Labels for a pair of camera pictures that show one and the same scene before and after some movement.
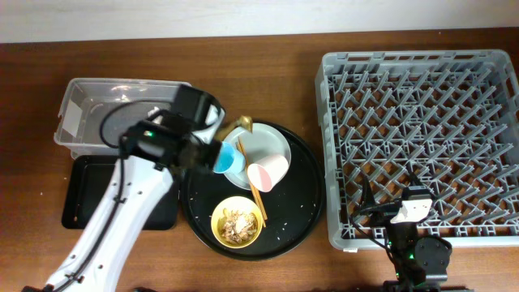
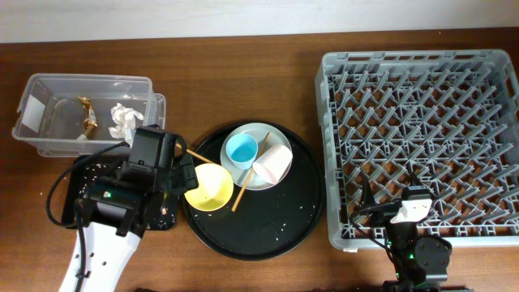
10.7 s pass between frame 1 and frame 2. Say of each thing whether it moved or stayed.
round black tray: stayed
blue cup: moved
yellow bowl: moved
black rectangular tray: stayed
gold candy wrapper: moved
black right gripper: stayed
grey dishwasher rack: stayed
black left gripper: moved
